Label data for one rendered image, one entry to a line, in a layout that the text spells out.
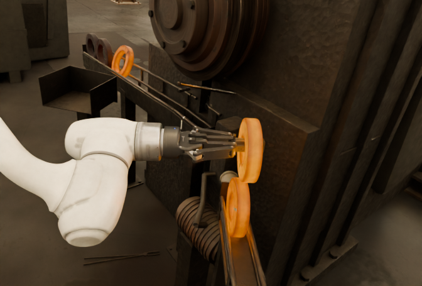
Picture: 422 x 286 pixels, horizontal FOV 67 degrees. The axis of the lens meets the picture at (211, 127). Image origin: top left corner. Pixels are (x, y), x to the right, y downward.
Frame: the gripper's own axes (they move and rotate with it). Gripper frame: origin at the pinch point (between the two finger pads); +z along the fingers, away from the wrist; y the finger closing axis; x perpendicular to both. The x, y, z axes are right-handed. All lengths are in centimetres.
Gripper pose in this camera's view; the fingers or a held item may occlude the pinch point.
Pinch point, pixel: (249, 144)
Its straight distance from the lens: 76.2
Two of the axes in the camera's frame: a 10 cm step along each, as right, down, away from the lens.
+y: 0.4, 4.9, -8.7
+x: 0.7, -8.7, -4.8
